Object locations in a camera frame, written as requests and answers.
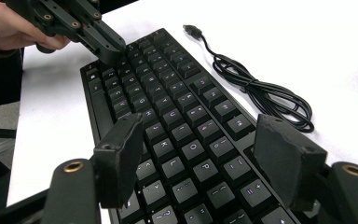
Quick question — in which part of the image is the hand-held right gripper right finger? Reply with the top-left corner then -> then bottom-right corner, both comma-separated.
252,113 -> 328,213

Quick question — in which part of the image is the black keyboard cable with plug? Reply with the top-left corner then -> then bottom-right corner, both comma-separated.
182,23 -> 315,134

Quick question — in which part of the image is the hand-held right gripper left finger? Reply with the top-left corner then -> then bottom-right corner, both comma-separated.
92,112 -> 145,210

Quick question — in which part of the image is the black computer keyboard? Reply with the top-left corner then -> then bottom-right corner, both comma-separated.
79,27 -> 324,224

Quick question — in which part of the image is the white table board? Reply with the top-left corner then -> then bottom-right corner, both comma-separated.
6,0 -> 358,208

